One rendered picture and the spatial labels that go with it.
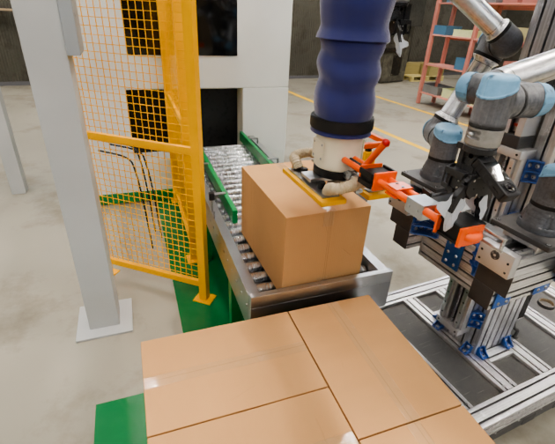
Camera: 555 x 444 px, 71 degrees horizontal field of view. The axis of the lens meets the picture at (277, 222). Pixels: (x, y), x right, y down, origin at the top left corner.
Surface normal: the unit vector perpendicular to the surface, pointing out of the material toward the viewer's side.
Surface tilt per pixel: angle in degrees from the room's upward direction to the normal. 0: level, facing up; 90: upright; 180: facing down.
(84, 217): 90
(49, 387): 0
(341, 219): 90
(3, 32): 90
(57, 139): 90
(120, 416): 0
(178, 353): 0
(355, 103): 77
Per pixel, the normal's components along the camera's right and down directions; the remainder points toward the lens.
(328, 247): 0.37, 0.46
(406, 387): 0.04, -0.88
